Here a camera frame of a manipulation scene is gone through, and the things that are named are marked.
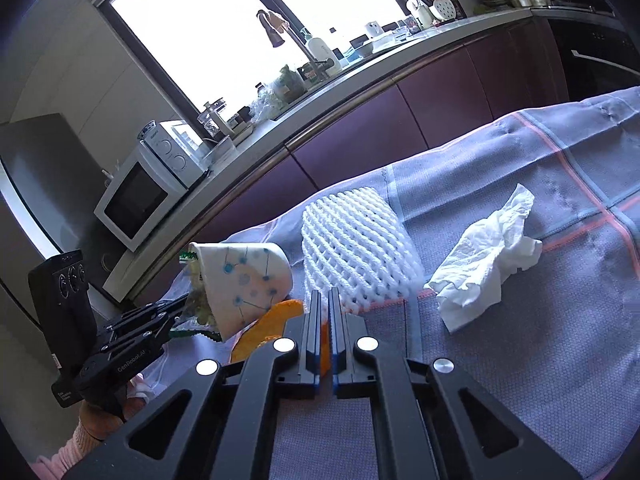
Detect white foam fruit net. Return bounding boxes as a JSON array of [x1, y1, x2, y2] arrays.
[[301, 186, 426, 312]]

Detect orange peel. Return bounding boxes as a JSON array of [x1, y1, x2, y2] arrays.
[[230, 299, 332, 377]]

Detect person's left hand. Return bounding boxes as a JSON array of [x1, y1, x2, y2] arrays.
[[79, 375, 149, 442]]

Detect large white tissue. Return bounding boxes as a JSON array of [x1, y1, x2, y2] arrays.
[[423, 183, 544, 334]]

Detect white microwave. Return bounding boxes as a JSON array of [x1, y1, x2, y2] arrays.
[[93, 120, 211, 254]]

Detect person's left forearm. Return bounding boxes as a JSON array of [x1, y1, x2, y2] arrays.
[[30, 417, 108, 480]]

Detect purple base cabinets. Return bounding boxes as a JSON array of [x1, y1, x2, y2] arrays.
[[124, 14, 572, 307]]

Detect bag of green vegetables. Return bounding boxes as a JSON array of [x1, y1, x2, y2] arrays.
[[272, 63, 307, 102]]

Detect blue dotted paper cup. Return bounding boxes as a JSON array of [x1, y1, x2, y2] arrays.
[[188, 241, 294, 339]]

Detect white soap bottle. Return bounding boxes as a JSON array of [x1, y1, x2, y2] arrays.
[[304, 29, 344, 74]]

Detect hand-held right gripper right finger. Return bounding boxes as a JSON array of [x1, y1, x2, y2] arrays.
[[327, 287, 583, 480]]

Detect kitchen window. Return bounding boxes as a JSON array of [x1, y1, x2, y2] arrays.
[[96, 0, 417, 127]]

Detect metal kitchen faucet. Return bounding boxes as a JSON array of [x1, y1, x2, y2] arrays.
[[256, 8, 342, 79]]

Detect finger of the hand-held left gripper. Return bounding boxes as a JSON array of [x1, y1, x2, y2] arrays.
[[101, 311, 184, 357], [99, 293, 194, 339]]

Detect black oven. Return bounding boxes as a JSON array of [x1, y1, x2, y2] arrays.
[[544, 14, 640, 107]]

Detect purple checked tablecloth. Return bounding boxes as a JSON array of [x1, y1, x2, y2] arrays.
[[135, 85, 640, 480]]

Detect white utensil holder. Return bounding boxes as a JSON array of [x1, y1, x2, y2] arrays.
[[429, 0, 459, 21]]

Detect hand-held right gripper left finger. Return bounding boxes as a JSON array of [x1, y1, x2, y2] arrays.
[[62, 290, 323, 480]]

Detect grey refrigerator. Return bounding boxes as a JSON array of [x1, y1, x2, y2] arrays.
[[0, 113, 119, 411]]

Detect clear plastic bag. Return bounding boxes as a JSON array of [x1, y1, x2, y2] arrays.
[[249, 91, 287, 124]]

